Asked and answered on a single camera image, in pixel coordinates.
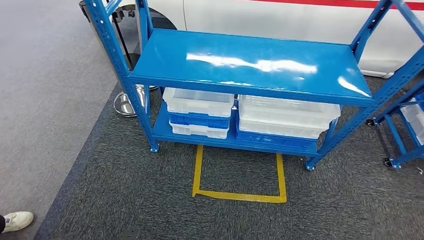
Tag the clear plastic bin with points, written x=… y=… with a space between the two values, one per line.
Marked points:
x=285 y=116
x=198 y=101
x=198 y=130

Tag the blue metal shelf rack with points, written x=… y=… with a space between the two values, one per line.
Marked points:
x=251 y=63

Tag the person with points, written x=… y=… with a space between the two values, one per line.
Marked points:
x=15 y=221

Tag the white car with red stripe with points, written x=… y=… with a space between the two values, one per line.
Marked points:
x=281 y=20

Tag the blue plastic bin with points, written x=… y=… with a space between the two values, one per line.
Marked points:
x=275 y=140
x=198 y=121

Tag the yellow floor tape square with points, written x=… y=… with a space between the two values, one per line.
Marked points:
x=198 y=175

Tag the chrome stanchion post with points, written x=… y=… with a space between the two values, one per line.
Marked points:
x=127 y=102
x=145 y=86

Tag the white plastic bin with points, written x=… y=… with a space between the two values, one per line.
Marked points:
x=415 y=121

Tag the blue shelf rack with casters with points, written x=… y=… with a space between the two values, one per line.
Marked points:
x=397 y=132

